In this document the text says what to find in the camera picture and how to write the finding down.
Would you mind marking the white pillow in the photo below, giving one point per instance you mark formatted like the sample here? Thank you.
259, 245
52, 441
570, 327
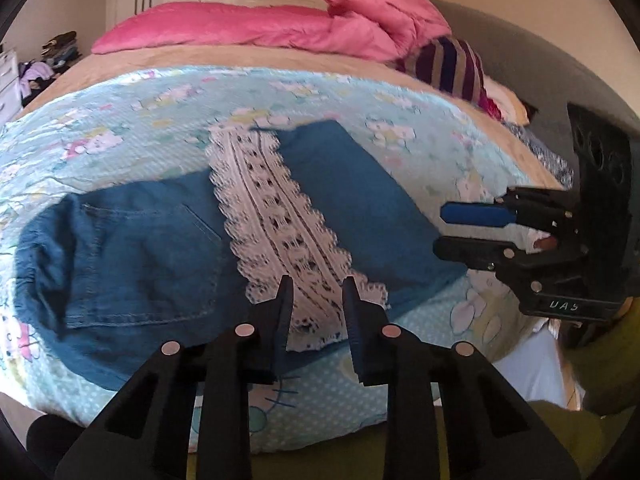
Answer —
510, 105

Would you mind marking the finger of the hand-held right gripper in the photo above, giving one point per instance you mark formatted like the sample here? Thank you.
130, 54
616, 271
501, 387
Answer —
470, 251
480, 214

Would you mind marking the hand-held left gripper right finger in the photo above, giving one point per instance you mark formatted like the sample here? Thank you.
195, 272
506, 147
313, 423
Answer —
360, 330

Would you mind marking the purple cloth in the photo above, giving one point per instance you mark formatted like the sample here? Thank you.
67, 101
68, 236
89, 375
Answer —
32, 75

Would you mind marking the magenta cloth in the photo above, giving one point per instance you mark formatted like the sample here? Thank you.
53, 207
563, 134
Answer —
490, 107

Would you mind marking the blue denim pants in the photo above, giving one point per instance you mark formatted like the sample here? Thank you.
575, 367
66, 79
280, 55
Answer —
140, 260

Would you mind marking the pink quilt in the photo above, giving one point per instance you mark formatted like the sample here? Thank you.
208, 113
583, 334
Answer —
250, 25

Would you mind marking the white drawer chest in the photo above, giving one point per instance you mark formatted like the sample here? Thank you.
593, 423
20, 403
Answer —
7, 85

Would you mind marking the cartoon printed blanket with lace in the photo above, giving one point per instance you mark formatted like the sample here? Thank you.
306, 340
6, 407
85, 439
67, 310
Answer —
350, 95

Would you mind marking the grey bed headboard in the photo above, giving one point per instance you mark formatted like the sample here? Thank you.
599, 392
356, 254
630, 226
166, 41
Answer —
540, 60

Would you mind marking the person's right hand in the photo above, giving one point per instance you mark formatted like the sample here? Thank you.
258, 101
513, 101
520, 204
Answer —
545, 244

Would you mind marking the striped purple pillow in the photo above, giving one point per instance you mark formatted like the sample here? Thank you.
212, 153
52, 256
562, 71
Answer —
450, 67

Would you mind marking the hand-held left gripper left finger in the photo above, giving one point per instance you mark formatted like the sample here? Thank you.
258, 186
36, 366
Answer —
277, 320

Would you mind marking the person's right forearm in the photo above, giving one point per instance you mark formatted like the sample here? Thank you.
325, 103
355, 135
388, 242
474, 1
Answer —
605, 360

